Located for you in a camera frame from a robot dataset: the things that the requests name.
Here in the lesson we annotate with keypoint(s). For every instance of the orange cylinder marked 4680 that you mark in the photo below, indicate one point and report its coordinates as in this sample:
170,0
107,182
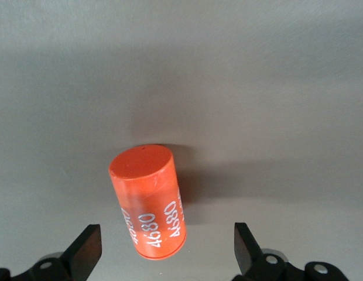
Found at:
146,199

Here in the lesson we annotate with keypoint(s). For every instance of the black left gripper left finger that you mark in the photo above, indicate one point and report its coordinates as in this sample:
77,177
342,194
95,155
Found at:
79,257

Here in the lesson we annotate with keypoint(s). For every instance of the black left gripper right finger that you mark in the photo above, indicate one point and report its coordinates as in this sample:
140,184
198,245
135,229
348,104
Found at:
249,254

